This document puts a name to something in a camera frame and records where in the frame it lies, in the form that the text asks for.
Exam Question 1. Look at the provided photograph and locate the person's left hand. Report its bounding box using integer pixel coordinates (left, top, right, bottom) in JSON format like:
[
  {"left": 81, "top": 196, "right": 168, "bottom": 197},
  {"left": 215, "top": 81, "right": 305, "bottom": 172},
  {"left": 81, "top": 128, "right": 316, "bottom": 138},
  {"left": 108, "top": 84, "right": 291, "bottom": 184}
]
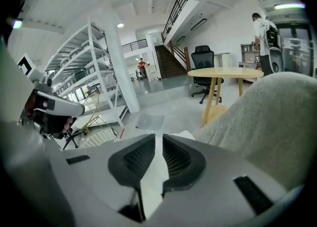
[{"left": 61, "top": 116, "right": 78, "bottom": 134}]

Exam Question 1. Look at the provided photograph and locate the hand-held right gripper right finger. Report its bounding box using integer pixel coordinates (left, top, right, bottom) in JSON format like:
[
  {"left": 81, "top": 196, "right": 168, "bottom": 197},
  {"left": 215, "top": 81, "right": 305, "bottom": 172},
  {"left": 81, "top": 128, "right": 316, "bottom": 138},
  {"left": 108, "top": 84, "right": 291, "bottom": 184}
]
[{"left": 162, "top": 133, "right": 207, "bottom": 197}]

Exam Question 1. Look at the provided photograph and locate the grey perforated panel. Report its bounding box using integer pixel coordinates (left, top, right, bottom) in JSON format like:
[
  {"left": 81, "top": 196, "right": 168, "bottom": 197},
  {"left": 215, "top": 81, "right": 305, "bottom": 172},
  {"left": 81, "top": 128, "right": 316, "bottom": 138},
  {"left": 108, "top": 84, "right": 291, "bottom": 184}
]
[{"left": 135, "top": 114, "right": 165, "bottom": 131}]

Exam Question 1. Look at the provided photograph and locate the cream clothes garment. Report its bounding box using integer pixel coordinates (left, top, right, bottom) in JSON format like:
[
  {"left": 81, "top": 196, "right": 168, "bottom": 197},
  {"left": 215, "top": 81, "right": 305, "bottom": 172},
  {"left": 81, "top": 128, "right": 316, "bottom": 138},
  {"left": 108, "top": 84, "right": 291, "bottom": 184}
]
[{"left": 140, "top": 130, "right": 196, "bottom": 221}]

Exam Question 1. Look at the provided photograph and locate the black mesh office chair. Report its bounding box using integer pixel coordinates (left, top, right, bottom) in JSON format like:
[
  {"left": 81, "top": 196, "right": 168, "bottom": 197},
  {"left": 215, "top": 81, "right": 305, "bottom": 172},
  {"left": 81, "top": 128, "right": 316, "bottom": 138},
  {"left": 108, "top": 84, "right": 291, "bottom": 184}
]
[{"left": 190, "top": 45, "right": 225, "bottom": 105}]

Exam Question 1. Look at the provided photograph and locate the grey open cabinet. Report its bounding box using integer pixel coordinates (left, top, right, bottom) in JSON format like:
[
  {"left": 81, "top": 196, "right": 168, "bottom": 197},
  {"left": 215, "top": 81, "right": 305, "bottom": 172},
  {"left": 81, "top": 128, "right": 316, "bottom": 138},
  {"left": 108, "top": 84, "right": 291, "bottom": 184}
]
[{"left": 237, "top": 43, "right": 262, "bottom": 69}]

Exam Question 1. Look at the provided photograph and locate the grey armchair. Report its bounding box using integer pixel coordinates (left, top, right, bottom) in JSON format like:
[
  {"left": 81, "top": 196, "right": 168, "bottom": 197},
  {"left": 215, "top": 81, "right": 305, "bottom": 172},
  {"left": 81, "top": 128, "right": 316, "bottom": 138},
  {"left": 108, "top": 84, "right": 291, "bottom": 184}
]
[{"left": 193, "top": 71, "right": 317, "bottom": 193}]

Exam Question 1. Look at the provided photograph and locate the black metal railing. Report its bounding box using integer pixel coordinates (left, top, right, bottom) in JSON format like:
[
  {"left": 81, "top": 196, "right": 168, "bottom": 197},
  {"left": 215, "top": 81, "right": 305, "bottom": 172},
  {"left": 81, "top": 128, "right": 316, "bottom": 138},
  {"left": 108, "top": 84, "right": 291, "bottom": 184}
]
[{"left": 120, "top": 0, "right": 189, "bottom": 54}]

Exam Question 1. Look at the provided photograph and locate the round wooden table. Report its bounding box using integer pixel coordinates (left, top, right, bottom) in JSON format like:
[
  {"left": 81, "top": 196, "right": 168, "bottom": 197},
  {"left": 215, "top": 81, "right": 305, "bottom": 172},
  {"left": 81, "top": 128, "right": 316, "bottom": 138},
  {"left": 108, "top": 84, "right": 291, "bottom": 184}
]
[{"left": 187, "top": 67, "right": 264, "bottom": 128}]

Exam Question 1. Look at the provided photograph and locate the white metal shelving unit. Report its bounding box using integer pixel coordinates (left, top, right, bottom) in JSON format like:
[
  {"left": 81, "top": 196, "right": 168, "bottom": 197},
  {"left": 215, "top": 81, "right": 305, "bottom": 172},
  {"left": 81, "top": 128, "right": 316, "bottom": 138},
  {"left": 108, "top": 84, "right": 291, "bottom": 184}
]
[{"left": 44, "top": 17, "right": 130, "bottom": 128}]

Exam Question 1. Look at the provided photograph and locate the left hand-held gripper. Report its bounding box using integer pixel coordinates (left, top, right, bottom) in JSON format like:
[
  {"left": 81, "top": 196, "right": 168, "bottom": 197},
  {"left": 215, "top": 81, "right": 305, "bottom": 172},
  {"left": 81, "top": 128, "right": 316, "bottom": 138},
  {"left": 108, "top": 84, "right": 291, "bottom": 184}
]
[{"left": 17, "top": 53, "right": 86, "bottom": 139}]

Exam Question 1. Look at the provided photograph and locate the black ring-headrest office chair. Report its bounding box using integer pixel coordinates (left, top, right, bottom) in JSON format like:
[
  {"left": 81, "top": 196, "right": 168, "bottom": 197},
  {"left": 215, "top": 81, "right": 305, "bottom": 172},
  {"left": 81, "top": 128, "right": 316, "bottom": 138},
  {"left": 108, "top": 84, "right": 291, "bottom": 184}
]
[{"left": 60, "top": 128, "right": 88, "bottom": 151}]

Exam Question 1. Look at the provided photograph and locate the white laundry basket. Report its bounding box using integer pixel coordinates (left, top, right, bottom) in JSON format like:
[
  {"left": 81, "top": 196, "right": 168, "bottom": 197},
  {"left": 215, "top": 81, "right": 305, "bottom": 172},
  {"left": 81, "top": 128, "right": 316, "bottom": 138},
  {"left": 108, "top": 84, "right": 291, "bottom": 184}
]
[{"left": 83, "top": 128, "right": 120, "bottom": 149}]

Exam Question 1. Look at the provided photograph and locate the gold wire chair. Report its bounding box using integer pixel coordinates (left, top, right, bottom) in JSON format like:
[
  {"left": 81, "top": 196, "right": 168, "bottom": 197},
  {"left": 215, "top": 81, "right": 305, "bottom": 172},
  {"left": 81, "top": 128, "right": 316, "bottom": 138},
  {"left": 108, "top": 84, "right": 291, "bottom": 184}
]
[{"left": 71, "top": 91, "right": 118, "bottom": 135}]

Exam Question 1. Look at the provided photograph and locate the dark wooden staircase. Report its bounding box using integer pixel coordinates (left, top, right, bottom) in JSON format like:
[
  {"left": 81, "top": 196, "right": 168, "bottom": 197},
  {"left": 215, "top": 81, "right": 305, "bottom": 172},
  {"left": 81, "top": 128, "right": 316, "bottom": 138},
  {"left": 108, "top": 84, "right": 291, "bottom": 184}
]
[{"left": 155, "top": 39, "right": 192, "bottom": 80}]

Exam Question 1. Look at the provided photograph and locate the black glass door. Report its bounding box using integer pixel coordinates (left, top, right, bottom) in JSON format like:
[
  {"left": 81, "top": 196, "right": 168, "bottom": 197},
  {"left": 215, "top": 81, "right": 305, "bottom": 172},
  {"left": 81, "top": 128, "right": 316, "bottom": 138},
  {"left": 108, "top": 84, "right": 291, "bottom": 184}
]
[{"left": 274, "top": 21, "right": 316, "bottom": 76}]

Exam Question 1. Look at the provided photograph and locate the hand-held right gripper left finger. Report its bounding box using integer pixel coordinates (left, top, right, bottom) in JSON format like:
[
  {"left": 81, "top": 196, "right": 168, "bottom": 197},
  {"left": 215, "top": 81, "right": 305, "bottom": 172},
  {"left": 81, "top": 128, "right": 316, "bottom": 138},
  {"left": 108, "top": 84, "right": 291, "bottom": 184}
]
[{"left": 107, "top": 133, "right": 156, "bottom": 223}]

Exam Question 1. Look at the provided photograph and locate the dark green appliance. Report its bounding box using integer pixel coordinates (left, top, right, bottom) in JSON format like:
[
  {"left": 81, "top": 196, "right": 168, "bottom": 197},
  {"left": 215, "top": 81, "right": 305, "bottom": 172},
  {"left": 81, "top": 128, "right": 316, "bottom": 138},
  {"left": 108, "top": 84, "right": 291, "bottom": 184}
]
[{"left": 73, "top": 68, "right": 88, "bottom": 82}]

